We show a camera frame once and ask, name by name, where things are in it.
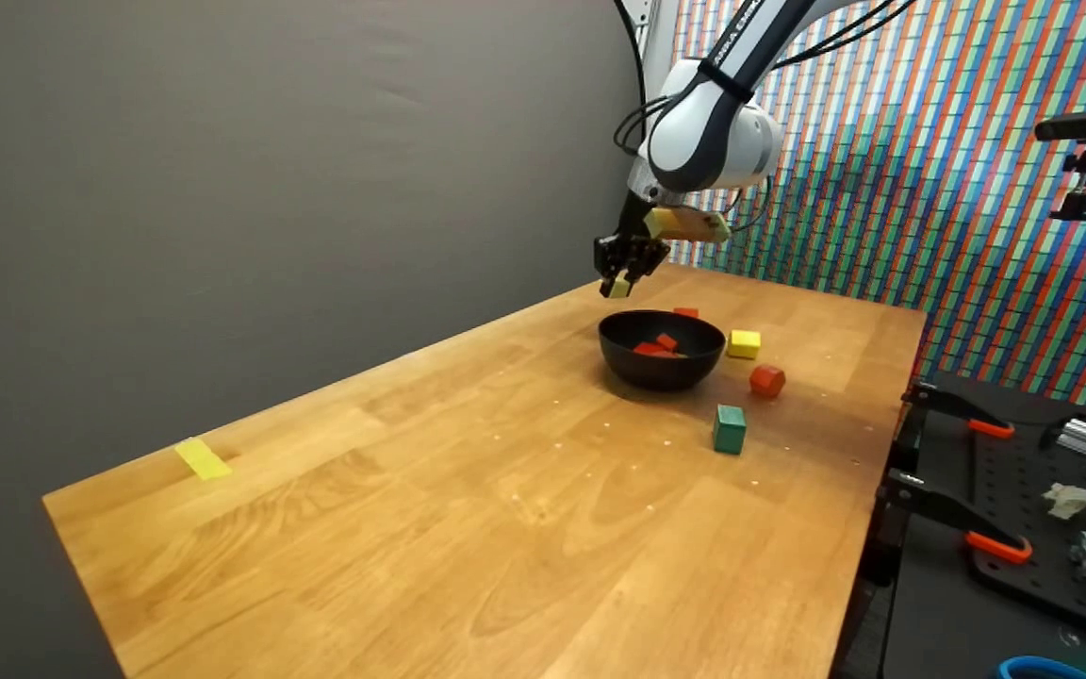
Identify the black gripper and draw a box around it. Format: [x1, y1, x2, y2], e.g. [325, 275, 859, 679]
[590, 197, 672, 298]

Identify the black bowl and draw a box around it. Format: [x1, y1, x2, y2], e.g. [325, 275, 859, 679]
[594, 307, 733, 392]

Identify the yellow house-shaped block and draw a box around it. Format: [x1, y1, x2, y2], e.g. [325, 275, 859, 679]
[725, 324, 765, 361]

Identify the orange cube block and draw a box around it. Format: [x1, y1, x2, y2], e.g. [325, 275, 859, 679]
[745, 361, 787, 405]

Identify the green cube block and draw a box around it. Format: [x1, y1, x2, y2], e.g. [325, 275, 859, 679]
[709, 402, 751, 461]

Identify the multicolour patterned screen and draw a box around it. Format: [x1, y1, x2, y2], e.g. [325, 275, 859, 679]
[642, 0, 1086, 414]

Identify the grey fabric backdrop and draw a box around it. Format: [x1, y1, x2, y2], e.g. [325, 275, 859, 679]
[0, 0, 686, 679]

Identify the black perforated workbench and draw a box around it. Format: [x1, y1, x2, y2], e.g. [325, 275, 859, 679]
[824, 369, 1086, 679]

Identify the yellow tape strip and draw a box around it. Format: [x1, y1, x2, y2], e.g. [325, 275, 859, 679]
[171, 434, 236, 483]

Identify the white crumpled object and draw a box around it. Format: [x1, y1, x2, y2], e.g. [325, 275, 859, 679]
[1040, 481, 1086, 524]

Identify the tan wrist camera mount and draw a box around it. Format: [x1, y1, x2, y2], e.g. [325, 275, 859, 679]
[642, 202, 735, 248]

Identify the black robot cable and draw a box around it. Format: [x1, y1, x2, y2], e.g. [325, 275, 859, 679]
[611, 89, 672, 166]

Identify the black clamp orange handle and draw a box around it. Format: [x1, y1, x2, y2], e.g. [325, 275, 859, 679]
[882, 464, 1040, 573]
[900, 376, 1022, 446]

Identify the blue handled tool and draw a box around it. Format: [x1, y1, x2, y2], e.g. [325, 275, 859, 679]
[993, 653, 1086, 679]

